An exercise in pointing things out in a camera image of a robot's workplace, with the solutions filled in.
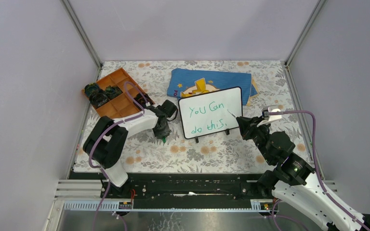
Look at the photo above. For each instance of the floral table cloth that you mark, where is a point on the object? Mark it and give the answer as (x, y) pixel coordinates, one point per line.
(216, 153)

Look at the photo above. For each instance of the blue cartoon cloth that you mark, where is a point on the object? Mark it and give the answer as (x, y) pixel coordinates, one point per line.
(186, 83)

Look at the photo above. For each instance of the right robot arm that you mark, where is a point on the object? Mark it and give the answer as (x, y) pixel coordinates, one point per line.
(295, 182)

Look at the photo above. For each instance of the dark rolled fabric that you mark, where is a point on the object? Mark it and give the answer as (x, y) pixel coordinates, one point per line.
(96, 95)
(112, 92)
(143, 100)

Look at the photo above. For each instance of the dark rolled fabric left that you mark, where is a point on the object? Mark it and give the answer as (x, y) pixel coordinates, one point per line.
(96, 95)

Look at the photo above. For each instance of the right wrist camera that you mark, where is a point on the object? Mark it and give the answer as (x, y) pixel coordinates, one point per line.
(271, 114)

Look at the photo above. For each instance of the small whiteboard black frame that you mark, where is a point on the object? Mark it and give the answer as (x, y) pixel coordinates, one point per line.
(206, 114)

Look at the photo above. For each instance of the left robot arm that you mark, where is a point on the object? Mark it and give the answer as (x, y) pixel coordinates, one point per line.
(105, 143)

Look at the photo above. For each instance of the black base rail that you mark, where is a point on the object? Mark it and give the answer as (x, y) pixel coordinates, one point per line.
(192, 191)

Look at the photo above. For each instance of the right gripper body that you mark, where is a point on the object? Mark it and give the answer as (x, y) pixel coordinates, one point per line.
(258, 134)

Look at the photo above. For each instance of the dark rolled fabric right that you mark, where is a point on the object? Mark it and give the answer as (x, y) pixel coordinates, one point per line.
(143, 100)

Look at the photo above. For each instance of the dark rolled fabric middle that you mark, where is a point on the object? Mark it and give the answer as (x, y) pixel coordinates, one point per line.
(112, 92)

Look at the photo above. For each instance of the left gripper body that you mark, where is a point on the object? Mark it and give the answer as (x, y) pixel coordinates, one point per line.
(161, 133)

